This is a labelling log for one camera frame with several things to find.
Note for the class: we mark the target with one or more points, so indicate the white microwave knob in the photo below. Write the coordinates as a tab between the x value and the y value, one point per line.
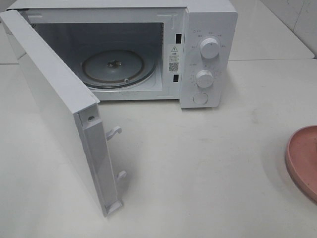
204	79
209	47

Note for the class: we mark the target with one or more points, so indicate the white microwave door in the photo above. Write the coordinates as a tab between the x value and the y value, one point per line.
69	108

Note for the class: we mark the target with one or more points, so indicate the white microwave oven body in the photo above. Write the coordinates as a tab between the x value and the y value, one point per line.
169	30

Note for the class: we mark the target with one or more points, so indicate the round white door button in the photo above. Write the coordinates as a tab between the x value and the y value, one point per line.
200	98

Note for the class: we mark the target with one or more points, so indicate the glass microwave turntable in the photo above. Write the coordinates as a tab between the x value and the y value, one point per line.
113	69

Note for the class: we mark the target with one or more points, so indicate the pink round plate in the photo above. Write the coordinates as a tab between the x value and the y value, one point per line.
301	160

